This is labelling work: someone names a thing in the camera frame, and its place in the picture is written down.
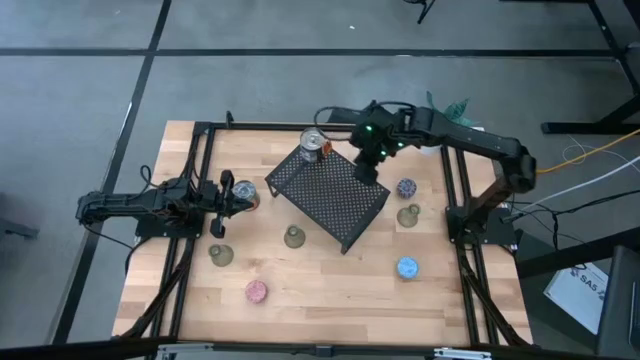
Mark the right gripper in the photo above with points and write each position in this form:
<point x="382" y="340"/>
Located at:
<point x="375" y="140"/>

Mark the pink patterned round tin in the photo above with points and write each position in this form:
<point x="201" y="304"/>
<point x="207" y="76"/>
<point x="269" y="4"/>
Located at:
<point x="256" y="291"/>

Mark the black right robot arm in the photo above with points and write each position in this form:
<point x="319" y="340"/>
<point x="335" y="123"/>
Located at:
<point x="475" y="140"/>

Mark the small grey table camera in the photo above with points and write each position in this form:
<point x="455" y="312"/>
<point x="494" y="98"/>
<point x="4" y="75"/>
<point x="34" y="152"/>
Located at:
<point x="324" y="350"/>

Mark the purple patterned round tin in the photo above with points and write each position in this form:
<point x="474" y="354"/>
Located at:
<point x="406" y="188"/>

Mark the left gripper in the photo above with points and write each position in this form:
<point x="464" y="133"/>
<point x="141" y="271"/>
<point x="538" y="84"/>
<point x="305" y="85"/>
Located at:
<point x="210" y="200"/>

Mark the scented candle tin orange label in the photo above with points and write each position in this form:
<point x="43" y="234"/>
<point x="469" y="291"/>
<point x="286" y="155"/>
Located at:
<point x="245" y="190"/>
<point x="312" y="140"/>

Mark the black furniture piece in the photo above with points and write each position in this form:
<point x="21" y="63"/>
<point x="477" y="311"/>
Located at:
<point x="620" y="310"/>

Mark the black aluminium table frame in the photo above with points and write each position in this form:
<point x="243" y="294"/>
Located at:
<point x="260" y="125"/>

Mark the green leafy plant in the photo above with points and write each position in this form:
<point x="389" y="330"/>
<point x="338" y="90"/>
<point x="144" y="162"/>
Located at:
<point x="457" y="110"/>

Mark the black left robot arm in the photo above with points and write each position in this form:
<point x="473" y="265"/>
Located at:
<point x="125" y="202"/>

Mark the ribbed glass candlestick holder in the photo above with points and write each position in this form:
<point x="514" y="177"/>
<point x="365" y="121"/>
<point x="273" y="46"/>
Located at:
<point x="221" y="255"/>
<point x="408" y="216"/>
<point x="294" y="237"/>

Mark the black desk frame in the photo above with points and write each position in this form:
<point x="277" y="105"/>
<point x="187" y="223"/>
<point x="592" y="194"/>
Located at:
<point x="590" y="127"/>

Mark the blue patterned round tin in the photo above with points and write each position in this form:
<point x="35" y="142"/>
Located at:
<point x="408" y="268"/>

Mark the silver metal bracket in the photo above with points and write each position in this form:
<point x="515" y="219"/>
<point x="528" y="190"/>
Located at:
<point x="462" y="354"/>

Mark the black perforated metal shelf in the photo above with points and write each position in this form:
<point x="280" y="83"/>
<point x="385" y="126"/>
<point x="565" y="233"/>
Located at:
<point x="330" y="195"/>

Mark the black stand leg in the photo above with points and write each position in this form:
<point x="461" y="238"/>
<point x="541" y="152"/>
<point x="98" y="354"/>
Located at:
<point x="426" y="12"/>

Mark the white printed paper sheet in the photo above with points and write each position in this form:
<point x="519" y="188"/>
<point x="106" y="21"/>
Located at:
<point x="575" y="295"/>

